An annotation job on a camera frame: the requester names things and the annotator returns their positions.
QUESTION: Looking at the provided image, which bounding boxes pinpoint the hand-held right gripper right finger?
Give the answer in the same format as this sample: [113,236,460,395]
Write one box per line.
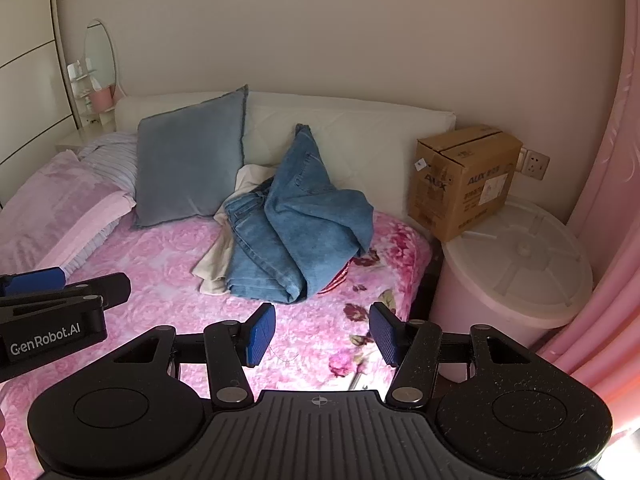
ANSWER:
[369,302,538,409]

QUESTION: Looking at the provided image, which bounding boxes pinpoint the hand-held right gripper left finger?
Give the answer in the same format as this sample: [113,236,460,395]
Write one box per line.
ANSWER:
[112,303,277,409]

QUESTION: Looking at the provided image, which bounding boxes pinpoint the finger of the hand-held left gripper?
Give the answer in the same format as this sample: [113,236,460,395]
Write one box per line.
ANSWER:
[0,272,132,312]
[0,267,67,297]

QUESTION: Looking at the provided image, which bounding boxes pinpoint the blue denim jeans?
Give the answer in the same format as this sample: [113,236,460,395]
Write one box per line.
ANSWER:
[222,123,375,306]

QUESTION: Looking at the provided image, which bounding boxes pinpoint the pink floral blanket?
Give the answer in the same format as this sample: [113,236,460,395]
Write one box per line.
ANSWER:
[0,205,433,480]

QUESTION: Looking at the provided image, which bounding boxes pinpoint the red garment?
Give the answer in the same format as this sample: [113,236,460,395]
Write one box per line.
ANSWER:
[320,260,353,295]

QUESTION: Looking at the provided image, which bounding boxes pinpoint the pink pillow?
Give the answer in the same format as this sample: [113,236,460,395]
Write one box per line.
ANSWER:
[0,151,137,276]

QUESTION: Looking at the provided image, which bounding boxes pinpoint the cream white garment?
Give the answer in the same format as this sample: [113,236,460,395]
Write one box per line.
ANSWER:
[191,164,277,296]

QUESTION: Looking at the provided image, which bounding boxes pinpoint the striped lavender pillow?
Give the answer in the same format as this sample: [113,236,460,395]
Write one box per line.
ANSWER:
[77,131,140,196]

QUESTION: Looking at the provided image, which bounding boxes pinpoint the white nightstand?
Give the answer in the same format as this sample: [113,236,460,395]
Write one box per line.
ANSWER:
[55,110,118,153]

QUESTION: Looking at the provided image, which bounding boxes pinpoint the pink bin with white lid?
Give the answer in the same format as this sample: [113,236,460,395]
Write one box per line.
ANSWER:
[430,200,594,381]

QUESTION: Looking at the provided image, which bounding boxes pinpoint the grey blue cushion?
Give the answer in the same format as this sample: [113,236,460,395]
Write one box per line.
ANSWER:
[131,85,249,231]

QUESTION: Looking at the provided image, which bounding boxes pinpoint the brown cardboard box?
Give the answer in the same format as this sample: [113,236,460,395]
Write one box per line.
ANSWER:
[407,124,524,242]

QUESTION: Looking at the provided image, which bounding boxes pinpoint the white padded headboard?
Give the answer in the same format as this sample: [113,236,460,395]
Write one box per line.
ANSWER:
[115,91,457,231]

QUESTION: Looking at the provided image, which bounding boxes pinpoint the oval mirror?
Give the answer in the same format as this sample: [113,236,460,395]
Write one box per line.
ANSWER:
[82,19,117,96]

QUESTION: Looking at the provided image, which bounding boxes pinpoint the pink curtain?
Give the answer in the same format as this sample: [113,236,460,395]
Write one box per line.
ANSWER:
[530,0,640,461]

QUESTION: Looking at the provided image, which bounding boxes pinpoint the dark bed frame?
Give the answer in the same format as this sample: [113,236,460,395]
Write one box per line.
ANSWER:
[407,237,446,323]

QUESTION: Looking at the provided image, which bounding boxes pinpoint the wall socket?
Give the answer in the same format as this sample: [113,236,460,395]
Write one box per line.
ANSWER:
[517,147,551,181]

